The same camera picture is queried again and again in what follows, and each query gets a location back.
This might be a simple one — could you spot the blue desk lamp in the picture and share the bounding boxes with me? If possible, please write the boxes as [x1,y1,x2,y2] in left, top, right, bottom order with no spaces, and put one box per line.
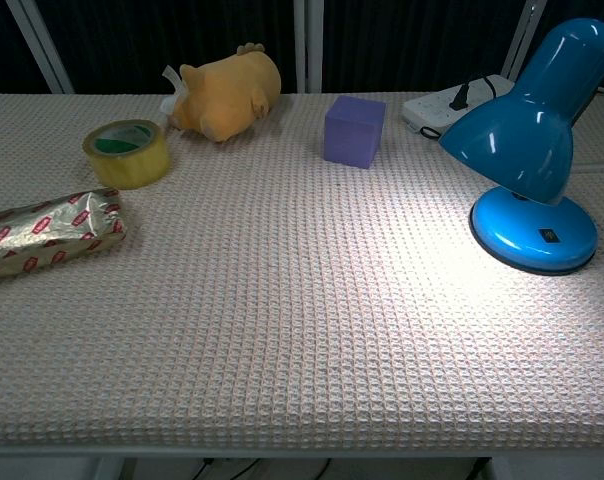
[437,17,604,277]

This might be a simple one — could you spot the waffle-weave table cloth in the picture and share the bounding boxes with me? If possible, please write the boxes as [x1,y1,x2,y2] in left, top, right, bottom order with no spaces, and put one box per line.
[0,91,604,449]

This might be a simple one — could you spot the purple foam cube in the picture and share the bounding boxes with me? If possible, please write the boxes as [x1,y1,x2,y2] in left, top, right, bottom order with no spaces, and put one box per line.
[323,95,387,170]

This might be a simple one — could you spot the yellow plush toy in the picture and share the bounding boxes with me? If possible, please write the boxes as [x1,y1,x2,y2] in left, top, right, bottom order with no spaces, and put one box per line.
[160,43,283,144]

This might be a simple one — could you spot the white power strip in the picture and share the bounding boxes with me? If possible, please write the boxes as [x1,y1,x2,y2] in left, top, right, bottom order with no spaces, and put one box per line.
[400,74,515,138]

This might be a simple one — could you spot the yellow packing tape roll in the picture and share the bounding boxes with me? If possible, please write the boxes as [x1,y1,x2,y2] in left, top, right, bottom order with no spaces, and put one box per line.
[82,118,172,191]

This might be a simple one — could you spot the black power plug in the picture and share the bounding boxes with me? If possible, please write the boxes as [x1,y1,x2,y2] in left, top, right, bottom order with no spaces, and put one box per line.
[448,82,472,112]

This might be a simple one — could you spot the dark curtain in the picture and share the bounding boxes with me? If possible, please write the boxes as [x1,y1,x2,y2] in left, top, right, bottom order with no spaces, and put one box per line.
[0,0,604,96]

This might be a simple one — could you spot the silver foil snack pack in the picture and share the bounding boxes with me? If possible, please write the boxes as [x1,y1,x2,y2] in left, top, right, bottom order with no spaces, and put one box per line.
[0,187,128,281]

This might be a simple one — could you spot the white metal frame post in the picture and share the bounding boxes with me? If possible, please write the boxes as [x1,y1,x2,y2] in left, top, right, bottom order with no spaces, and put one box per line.
[292,0,324,94]
[4,0,76,95]
[499,0,548,81]

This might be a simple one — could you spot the black cable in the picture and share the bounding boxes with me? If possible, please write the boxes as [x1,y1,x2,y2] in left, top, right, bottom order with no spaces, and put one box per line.
[467,75,498,101]

